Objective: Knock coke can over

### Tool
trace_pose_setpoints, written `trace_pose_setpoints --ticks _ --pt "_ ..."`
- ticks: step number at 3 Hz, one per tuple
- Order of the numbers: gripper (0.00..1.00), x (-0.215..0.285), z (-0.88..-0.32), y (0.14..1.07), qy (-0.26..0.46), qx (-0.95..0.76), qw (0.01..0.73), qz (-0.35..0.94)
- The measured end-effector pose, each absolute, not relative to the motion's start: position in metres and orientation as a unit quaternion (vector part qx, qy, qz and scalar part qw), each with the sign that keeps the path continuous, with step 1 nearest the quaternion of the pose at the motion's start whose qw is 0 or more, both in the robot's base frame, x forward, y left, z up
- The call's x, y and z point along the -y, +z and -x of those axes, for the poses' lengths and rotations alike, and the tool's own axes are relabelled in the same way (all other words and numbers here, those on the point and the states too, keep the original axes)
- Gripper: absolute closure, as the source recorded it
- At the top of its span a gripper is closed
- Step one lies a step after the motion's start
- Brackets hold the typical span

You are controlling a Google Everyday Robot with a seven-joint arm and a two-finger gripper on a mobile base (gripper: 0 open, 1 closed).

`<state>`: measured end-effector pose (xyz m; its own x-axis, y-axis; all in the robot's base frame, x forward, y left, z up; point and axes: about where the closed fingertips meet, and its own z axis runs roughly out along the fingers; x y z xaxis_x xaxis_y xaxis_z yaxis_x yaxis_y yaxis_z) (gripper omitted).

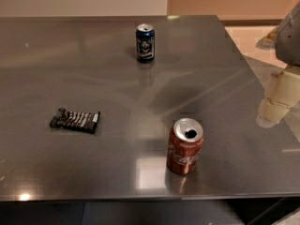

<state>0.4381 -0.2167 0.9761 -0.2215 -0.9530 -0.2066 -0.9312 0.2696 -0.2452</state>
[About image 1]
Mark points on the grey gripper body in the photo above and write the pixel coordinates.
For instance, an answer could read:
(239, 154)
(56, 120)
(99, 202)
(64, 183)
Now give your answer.
(289, 44)

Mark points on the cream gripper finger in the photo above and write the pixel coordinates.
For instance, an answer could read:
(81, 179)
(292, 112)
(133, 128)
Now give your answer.
(281, 93)

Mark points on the red coke can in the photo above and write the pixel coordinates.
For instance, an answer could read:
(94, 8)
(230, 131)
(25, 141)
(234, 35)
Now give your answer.
(185, 143)

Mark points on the blue soda can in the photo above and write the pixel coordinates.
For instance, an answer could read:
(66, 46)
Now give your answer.
(145, 42)

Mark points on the black snack bar wrapper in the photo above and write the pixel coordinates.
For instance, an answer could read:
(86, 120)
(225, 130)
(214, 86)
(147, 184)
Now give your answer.
(86, 122)

